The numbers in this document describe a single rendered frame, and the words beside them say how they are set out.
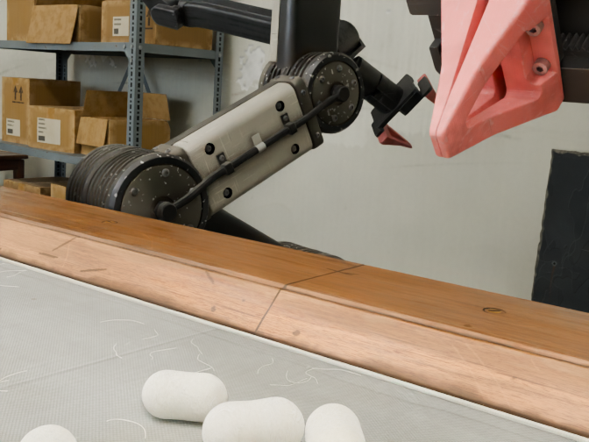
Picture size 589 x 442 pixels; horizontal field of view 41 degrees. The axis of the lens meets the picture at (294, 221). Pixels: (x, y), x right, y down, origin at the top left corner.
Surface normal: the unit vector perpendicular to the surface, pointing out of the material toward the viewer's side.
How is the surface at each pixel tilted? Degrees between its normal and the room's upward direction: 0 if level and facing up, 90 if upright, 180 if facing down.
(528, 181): 90
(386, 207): 90
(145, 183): 90
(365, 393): 0
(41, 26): 77
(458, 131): 97
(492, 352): 45
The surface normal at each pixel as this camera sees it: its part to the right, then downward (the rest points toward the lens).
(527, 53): 0.79, 0.16
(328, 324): -0.38, -0.63
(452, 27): -0.51, -0.40
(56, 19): -0.62, -0.15
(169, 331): 0.07, -0.98
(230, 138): 0.62, 0.17
